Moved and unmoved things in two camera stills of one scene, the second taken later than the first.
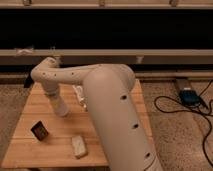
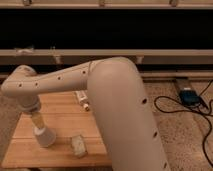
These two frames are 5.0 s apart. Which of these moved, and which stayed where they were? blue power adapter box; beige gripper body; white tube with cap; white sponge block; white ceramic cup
Moved: beige gripper body; white ceramic cup
Stayed: white tube with cap; white sponge block; blue power adapter box
